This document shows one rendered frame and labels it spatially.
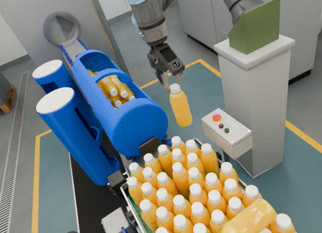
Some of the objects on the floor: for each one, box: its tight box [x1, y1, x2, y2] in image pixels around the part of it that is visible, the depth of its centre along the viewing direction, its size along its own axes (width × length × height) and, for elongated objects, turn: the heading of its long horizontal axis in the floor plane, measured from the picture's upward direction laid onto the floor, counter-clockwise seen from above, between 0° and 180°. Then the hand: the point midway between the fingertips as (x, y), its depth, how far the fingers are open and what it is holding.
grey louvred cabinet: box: [177, 0, 322, 86], centre depth 305 cm, size 54×215×145 cm, turn 40°
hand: (174, 87), depth 92 cm, fingers closed on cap, 4 cm apart
